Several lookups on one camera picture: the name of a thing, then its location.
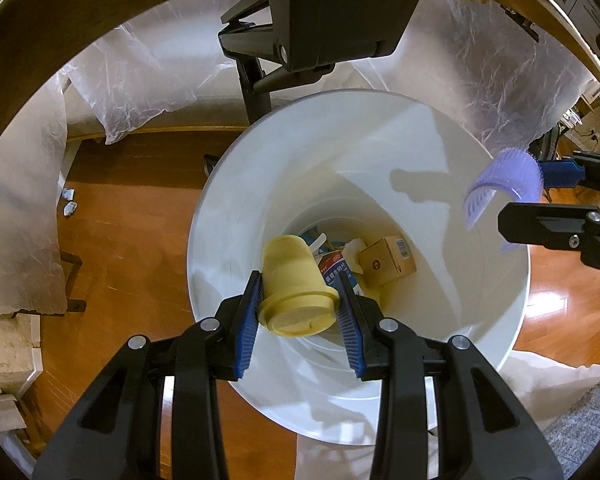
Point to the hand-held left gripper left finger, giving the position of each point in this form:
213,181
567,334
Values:
247,330

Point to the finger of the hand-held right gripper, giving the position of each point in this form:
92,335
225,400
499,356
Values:
540,222
560,172

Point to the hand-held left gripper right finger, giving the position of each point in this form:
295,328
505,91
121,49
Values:
350,330

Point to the purple hair roller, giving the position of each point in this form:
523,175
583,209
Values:
510,175

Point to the red and blue medicine box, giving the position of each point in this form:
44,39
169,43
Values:
336,266

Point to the white plastic bin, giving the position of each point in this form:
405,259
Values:
380,160

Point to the brown cardboard box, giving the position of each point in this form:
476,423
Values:
380,262

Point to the grey rug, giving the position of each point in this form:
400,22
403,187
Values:
580,425

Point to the crumpled paper ball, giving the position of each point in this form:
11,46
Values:
71,208
69,193

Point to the beige textured cabinet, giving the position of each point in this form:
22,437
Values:
5,355

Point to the round wooden table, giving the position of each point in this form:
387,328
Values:
55,25

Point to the black metal floor bracket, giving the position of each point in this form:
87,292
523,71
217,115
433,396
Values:
75,305

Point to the black metal table frame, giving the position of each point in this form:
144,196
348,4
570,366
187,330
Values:
330,20

